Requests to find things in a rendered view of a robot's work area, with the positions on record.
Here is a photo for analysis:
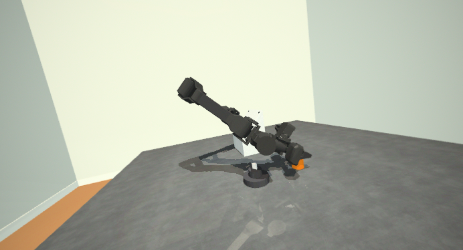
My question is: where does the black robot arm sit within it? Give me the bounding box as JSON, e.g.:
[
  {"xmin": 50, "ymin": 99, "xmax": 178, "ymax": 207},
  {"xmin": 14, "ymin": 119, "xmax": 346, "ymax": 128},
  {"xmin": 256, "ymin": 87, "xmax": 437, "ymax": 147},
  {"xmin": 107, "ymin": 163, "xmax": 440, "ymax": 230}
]
[{"xmin": 177, "ymin": 77, "xmax": 295, "ymax": 156}]

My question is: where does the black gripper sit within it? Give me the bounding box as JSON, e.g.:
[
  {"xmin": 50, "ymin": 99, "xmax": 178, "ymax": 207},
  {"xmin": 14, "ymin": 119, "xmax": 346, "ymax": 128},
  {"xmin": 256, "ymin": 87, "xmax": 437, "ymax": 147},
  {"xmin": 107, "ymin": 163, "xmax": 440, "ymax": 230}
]
[{"xmin": 269, "ymin": 133, "xmax": 312, "ymax": 166}]

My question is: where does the orange tapered knob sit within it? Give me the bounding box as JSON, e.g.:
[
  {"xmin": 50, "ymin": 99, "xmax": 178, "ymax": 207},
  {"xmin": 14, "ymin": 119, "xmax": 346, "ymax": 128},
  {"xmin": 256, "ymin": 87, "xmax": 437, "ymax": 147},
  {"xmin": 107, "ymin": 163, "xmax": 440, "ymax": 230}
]
[{"xmin": 292, "ymin": 159, "xmax": 304, "ymax": 169}]

